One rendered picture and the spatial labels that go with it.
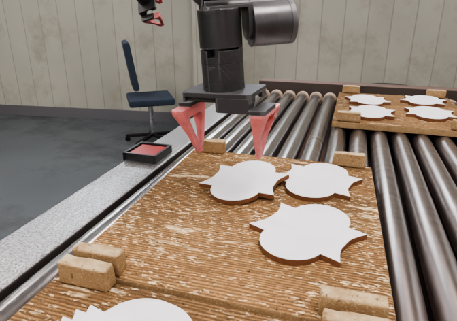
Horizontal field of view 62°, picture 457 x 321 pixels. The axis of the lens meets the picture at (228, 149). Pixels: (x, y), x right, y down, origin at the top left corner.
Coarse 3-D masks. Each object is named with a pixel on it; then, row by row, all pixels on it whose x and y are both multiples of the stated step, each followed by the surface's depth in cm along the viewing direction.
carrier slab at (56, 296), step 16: (48, 288) 40; (64, 288) 40; (80, 288) 40; (112, 288) 40; (128, 288) 40; (32, 304) 37; (48, 304) 37; (64, 304) 37; (80, 304) 37; (96, 304) 37; (112, 304) 37; (176, 304) 37; (192, 304) 37; (208, 304) 37; (16, 320) 35; (32, 320) 35; (48, 320) 35; (192, 320) 35; (208, 320) 35; (224, 320) 35; (240, 320) 35; (256, 320) 35; (272, 320) 35
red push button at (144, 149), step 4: (144, 144) 85; (136, 148) 82; (140, 148) 82; (144, 148) 82; (148, 148) 82; (152, 148) 82; (156, 148) 82; (160, 148) 82; (136, 152) 80; (140, 152) 80; (144, 152) 80; (148, 152) 80; (152, 152) 80; (156, 152) 80
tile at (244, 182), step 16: (256, 160) 69; (224, 176) 64; (240, 176) 63; (256, 176) 63; (272, 176) 63; (288, 176) 63; (224, 192) 58; (240, 192) 58; (256, 192) 58; (272, 192) 57
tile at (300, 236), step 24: (288, 216) 52; (312, 216) 52; (336, 216) 52; (264, 240) 46; (288, 240) 46; (312, 240) 46; (336, 240) 46; (360, 240) 48; (288, 264) 43; (336, 264) 43
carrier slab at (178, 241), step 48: (192, 192) 60; (96, 240) 48; (144, 240) 48; (192, 240) 48; (240, 240) 48; (144, 288) 40; (192, 288) 40; (240, 288) 40; (288, 288) 40; (384, 288) 40
